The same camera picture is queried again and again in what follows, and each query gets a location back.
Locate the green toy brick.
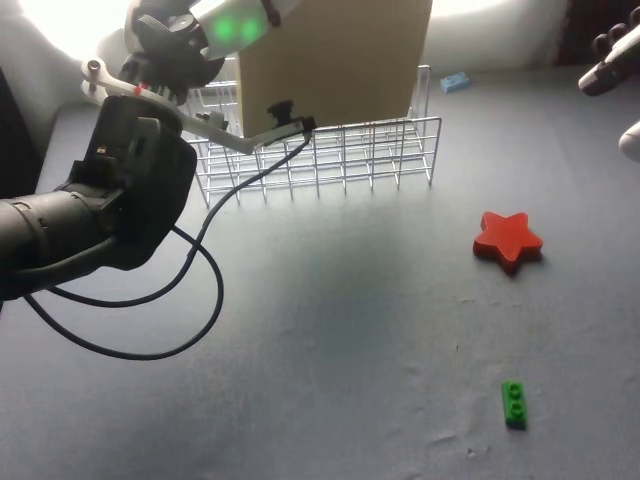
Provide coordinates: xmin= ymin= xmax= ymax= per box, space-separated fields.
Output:
xmin=501 ymin=379 xmax=531 ymax=430

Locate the blue toy brick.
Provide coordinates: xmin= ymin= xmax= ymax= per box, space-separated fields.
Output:
xmin=439 ymin=72 xmax=472 ymax=95

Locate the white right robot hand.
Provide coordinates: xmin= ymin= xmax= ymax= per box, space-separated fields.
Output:
xmin=577 ymin=22 xmax=640 ymax=164

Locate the cream paperback book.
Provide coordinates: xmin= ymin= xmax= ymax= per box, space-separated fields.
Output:
xmin=238 ymin=0 xmax=434 ymax=139

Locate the white wire file rack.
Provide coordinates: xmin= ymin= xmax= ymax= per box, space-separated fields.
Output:
xmin=191 ymin=55 xmax=443 ymax=209

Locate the red star block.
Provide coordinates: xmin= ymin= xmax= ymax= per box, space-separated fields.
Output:
xmin=473 ymin=210 xmax=545 ymax=277

